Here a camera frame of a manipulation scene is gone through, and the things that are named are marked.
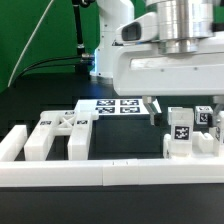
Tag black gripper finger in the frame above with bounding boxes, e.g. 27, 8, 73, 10
142, 96, 160, 126
213, 95, 224, 126

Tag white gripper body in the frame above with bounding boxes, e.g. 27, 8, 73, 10
113, 12, 224, 96

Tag white chair seat part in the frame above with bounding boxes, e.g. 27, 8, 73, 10
163, 131, 224, 158

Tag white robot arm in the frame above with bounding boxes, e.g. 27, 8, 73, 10
97, 0, 224, 118

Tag white U-shaped obstacle fence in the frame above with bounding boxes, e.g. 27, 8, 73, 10
0, 125, 224, 187

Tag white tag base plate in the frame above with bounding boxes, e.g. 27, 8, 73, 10
73, 97, 163, 116

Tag black camera pole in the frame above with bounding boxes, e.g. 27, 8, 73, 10
71, 0, 85, 55

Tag white chair backrest frame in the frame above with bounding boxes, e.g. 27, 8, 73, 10
24, 110, 99, 161

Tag black cables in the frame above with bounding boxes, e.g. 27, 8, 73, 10
14, 53, 96, 79

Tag white cable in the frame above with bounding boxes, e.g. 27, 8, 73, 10
6, 0, 54, 88

